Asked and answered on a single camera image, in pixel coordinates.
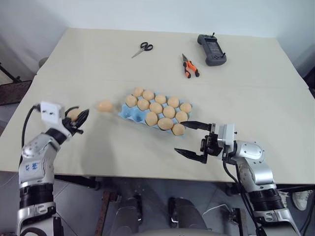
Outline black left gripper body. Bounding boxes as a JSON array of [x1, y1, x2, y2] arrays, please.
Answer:
[[61, 117, 84, 137]]

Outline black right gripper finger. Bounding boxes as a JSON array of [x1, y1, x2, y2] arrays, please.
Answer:
[[183, 120, 212, 134], [174, 147, 207, 164]]

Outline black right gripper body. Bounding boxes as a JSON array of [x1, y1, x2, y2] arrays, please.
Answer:
[[200, 122, 223, 156]]

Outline blue egg carton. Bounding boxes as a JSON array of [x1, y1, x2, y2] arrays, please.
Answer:
[[118, 94, 194, 136]]

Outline dark speckled floor mat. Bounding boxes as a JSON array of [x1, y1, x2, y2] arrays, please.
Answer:
[[0, 81, 32, 107]]

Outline dark rounded robot leg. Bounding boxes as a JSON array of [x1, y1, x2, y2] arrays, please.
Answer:
[[168, 196, 208, 236], [115, 193, 144, 236]]

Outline black metal stand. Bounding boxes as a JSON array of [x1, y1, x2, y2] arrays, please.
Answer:
[[0, 62, 22, 82]]

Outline grey handheld remote controller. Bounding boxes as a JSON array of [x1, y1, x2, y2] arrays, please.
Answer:
[[196, 31, 227, 67]]

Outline rusty brown metal bar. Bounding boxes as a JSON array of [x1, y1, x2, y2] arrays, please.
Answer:
[[101, 190, 118, 236]]

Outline white shoe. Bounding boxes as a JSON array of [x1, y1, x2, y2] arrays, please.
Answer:
[[292, 189, 314, 211]]

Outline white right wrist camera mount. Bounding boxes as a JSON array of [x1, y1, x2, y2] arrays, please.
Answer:
[[217, 123, 238, 161]]

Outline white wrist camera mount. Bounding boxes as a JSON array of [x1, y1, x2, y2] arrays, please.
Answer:
[[217, 123, 238, 161], [39, 100, 66, 128]]

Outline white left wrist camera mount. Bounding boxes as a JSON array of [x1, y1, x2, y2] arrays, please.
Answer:
[[39, 100, 66, 128]]

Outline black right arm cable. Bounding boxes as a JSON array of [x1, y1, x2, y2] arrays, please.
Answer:
[[222, 156, 263, 236]]

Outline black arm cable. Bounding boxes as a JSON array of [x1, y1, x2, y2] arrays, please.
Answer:
[[21, 105, 42, 148], [222, 156, 263, 236]]

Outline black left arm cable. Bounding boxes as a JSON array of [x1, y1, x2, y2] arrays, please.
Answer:
[[21, 105, 42, 148]]

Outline white floor cable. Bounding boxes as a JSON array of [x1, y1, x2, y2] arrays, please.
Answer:
[[203, 203, 232, 215]]

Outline orange-handled pliers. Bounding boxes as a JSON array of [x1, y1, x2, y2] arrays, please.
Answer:
[[182, 53, 201, 79]]

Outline black table frame bar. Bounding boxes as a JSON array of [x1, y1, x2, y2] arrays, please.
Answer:
[[225, 183, 315, 196]]

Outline black-handled scissors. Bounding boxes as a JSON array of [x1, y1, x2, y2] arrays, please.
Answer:
[[131, 42, 154, 59]]

